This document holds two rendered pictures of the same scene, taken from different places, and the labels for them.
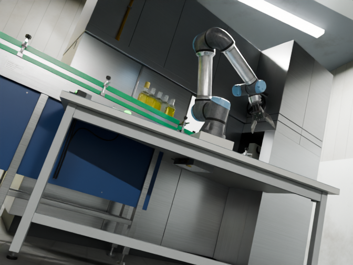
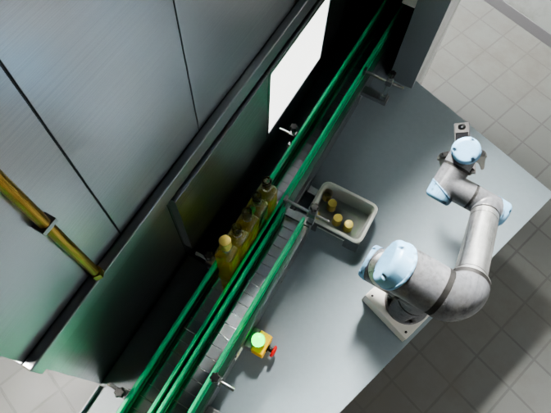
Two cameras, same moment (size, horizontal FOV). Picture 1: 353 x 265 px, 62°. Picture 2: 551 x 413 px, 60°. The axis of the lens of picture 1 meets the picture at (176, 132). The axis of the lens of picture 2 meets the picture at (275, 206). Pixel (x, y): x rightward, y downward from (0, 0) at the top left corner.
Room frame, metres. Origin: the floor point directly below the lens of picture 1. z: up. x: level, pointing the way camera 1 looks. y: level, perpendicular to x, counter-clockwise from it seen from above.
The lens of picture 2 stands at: (1.48, 0.44, 2.42)
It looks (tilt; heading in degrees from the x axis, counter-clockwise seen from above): 65 degrees down; 326
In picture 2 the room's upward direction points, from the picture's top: 5 degrees clockwise
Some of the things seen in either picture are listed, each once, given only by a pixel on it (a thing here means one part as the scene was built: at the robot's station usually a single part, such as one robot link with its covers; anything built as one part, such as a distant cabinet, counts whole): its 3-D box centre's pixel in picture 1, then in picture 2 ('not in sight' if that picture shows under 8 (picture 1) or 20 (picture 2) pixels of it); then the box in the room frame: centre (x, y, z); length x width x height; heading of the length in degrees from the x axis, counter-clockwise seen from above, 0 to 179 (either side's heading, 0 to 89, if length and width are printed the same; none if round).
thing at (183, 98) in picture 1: (183, 111); (260, 113); (2.28, 0.00, 1.15); 0.90 x 0.03 x 0.34; 121
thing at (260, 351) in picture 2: not in sight; (258, 342); (1.70, 0.31, 0.79); 0.07 x 0.07 x 0.07; 31
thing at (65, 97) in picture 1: (175, 160); (277, 182); (2.22, -0.05, 0.73); 1.58 x 1.52 x 0.04; 102
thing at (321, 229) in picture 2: not in sight; (333, 213); (1.98, -0.16, 0.79); 0.27 x 0.17 x 0.08; 31
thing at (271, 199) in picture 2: (167, 118); (266, 202); (2.06, 0.09, 0.99); 0.06 x 0.06 x 0.21; 30
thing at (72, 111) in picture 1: (190, 219); not in sight; (1.56, -0.20, 0.36); 1.51 x 0.09 x 0.71; 102
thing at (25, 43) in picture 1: (24, 44); not in sight; (1.39, 0.86, 0.94); 0.07 x 0.04 x 0.13; 31
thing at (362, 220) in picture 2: not in sight; (340, 215); (1.96, -0.17, 0.80); 0.22 x 0.17 x 0.09; 31
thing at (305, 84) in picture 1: (289, 102); not in sight; (2.68, -0.99, 1.69); 0.70 x 0.37 x 0.89; 121
